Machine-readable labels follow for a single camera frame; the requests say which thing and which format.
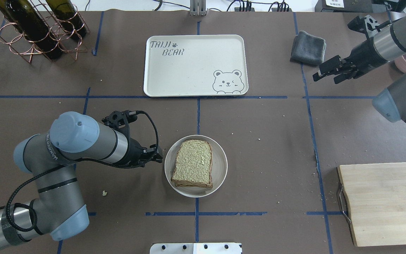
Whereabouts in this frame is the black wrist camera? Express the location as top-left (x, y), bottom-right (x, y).
top-left (101, 110), bottom-right (137, 134)
top-left (347, 15), bottom-right (381, 39)

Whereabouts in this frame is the dark wine bottle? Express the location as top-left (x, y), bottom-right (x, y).
top-left (46, 0), bottom-right (87, 41)
top-left (0, 0), bottom-right (63, 60)

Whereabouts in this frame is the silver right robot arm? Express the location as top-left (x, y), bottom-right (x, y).
top-left (313, 16), bottom-right (406, 123)

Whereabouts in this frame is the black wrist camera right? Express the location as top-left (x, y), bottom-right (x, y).
top-left (347, 15), bottom-right (381, 39)

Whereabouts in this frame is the cream bear serving tray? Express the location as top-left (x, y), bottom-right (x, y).
top-left (143, 34), bottom-right (249, 97)

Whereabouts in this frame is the black camera cable left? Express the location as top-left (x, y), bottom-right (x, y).
top-left (0, 110), bottom-right (160, 233)

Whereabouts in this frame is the wooden cutting board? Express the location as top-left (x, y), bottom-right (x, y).
top-left (337, 162), bottom-right (406, 247)

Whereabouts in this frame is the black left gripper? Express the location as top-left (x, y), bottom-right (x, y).
top-left (125, 138), bottom-right (163, 168)

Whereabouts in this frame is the bread slice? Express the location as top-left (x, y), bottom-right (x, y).
top-left (171, 139), bottom-right (213, 188)

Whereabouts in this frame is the lower dark wine bottle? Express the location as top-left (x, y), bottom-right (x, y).
top-left (46, 0), bottom-right (87, 41)

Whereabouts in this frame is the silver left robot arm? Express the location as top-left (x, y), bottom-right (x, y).
top-left (0, 110), bottom-right (163, 250)

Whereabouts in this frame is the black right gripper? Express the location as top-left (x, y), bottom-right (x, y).
top-left (312, 42), bottom-right (388, 84)

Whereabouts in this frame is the white round plate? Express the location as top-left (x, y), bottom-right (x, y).
top-left (164, 135), bottom-right (228, 198)

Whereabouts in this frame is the upper dark wine bottle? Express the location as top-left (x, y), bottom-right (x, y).
top-left (0, 0), bottom-right (63, 60)

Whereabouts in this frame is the copper wire bottle rack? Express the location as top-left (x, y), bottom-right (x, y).
top-left (0, 0), bottom-right (89, 63)

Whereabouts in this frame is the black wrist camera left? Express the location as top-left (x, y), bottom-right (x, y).
top-left (101, 110), bottom-right (137, 134)

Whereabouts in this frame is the metal board handle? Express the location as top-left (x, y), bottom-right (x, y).
top-left (337, 184), bottom-right (352, 225)

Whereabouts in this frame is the grey folded cloth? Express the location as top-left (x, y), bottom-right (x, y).
top-left (290, 30), bottom-right (326, 66)

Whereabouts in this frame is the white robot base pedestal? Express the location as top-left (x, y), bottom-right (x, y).
top-left (149, 242), bottom-right (243, 254)

